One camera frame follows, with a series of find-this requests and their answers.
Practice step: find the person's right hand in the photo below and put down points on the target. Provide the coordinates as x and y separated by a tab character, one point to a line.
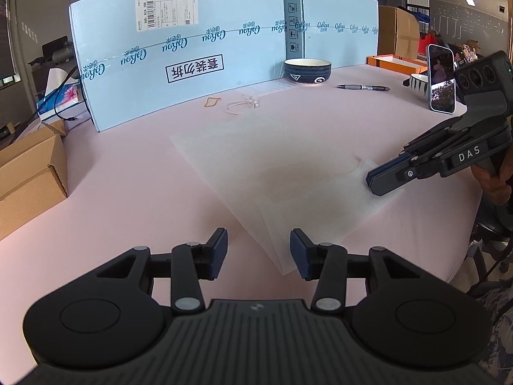
498	190

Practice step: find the dark blue ceramic bowl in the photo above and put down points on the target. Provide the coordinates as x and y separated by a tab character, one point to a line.
306	70

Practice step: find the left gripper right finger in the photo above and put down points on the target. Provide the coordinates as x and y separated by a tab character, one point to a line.
331	266

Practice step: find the large light blue carton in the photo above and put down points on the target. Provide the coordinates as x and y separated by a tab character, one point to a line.
138	56

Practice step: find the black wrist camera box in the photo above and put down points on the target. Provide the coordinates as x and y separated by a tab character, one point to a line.
485	86

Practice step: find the orange tray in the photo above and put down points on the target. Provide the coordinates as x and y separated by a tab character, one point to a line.
398	64

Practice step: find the white black striped bowl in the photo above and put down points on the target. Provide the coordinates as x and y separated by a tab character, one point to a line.
419	84

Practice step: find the smartphone with light case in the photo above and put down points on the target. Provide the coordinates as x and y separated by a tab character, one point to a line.
441	77

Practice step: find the large brown cardboard carton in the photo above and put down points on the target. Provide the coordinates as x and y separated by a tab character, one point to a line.
398	32

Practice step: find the grey black pen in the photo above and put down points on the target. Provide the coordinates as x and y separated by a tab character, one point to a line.
363	87

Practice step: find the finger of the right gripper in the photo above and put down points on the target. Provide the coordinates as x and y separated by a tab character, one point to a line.
392	175

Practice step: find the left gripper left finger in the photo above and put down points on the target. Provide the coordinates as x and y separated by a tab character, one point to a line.
186	265

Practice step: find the blue tissue box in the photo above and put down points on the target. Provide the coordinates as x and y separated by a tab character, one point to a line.
62	94

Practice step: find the tan rubber band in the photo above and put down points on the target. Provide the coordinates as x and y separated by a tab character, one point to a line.
211	102

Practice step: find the open brown cardboard box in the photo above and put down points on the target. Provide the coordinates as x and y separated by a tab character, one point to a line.
34	178

